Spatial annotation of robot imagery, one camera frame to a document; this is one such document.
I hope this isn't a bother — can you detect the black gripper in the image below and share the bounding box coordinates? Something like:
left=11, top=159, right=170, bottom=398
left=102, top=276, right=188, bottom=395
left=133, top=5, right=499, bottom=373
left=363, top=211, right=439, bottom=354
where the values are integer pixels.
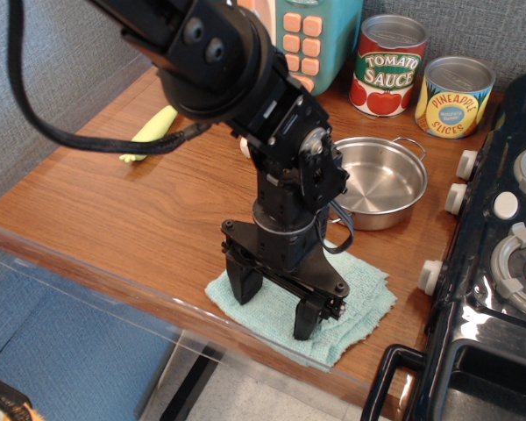
left=221, top=202, right=350, bottom=340

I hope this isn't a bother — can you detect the light blue towel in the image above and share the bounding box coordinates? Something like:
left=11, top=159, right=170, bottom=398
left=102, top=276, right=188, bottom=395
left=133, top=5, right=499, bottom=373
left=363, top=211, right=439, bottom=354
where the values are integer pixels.
left=205, top=252, right=396, bottom=371

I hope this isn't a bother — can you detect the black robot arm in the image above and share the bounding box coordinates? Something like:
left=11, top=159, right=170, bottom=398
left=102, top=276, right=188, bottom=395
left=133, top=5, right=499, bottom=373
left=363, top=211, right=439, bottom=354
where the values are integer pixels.
left=97, top=1, right=350, bottom=340

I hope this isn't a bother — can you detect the plush mushroom toy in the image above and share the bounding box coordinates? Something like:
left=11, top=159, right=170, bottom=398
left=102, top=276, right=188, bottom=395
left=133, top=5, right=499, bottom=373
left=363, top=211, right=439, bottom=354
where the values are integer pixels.
left=239, top=137, right=251, bottom=159

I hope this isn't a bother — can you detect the small steel pot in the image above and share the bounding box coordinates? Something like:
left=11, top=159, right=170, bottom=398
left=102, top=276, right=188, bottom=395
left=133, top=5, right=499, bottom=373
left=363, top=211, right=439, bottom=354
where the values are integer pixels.
left=336, top=137, right=428, bottom=231

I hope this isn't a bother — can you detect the black toy stove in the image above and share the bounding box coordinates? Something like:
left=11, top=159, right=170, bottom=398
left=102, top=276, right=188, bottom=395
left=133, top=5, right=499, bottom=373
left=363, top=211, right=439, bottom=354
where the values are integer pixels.
left=362, top=75, right=526, bottom=420

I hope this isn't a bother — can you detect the toy microwave teal and cream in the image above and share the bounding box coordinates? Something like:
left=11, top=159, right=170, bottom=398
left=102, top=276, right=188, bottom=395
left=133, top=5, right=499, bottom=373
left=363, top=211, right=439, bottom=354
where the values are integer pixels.
left=238, top=0, right=363, bottom=96

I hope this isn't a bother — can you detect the pineapple slices can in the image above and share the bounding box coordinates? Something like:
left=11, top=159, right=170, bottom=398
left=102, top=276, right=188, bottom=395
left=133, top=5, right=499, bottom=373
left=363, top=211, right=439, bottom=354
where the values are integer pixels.
left=415, top=56, right=495, bottom=139

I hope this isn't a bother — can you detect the tomato sauce can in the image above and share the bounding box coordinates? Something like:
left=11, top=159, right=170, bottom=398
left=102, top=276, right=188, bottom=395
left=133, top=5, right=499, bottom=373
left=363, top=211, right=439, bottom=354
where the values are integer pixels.
left=350, top=14, right=429, bottom=117

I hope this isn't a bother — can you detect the orange fuzzy object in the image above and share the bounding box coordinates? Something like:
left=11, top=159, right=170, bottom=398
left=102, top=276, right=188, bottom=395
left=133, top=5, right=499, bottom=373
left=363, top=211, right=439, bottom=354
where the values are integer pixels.
left=0, top=394, right=45, bottom=421

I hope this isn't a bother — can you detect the spoon with green handle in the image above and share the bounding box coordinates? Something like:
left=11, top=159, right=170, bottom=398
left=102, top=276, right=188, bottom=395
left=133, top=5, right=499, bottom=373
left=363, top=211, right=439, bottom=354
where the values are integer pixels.
left=131, top=105, right=178, bottom=143

